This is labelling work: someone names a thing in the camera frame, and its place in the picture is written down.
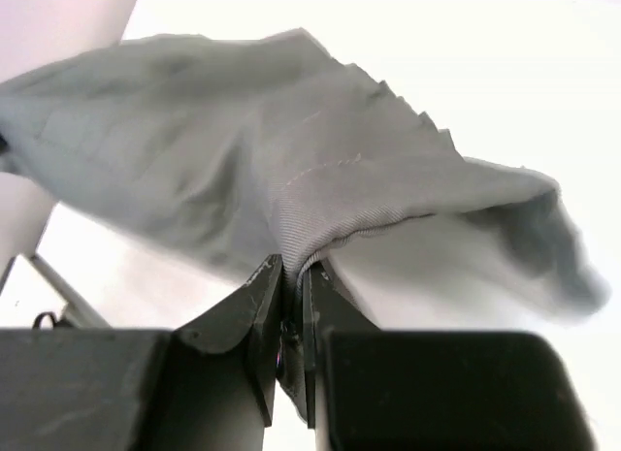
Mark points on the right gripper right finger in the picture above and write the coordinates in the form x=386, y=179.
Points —
x=371, y=389

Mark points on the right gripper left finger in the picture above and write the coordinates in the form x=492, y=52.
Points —
x=207, y=385

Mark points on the grey pleated skirt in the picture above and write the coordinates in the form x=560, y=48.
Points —
x=226, y=152

